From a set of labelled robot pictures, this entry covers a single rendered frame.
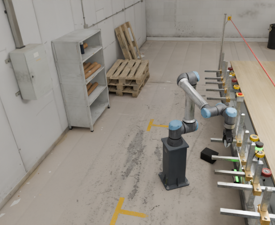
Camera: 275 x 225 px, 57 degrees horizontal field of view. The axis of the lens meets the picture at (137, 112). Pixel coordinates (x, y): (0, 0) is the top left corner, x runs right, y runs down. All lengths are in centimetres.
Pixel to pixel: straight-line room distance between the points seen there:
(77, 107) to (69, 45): 104
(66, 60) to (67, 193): 191
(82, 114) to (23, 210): 174
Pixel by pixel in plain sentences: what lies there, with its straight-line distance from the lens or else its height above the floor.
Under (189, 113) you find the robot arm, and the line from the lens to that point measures 288.
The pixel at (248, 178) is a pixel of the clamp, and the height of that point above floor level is 85.
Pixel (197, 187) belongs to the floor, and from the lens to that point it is 339.
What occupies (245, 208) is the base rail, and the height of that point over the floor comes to 70.
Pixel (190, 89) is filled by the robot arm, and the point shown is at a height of 138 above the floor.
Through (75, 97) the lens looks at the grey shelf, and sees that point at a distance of 425.
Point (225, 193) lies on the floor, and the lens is 339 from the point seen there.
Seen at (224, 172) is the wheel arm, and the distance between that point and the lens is 236.
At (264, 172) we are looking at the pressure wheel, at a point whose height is 91.
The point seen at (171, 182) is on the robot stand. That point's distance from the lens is 331.
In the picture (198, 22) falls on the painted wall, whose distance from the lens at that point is 985.
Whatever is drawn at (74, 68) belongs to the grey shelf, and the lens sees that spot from 402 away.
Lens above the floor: 241
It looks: 29 degrees down
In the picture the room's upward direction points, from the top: 3 degrees counter-clockwise
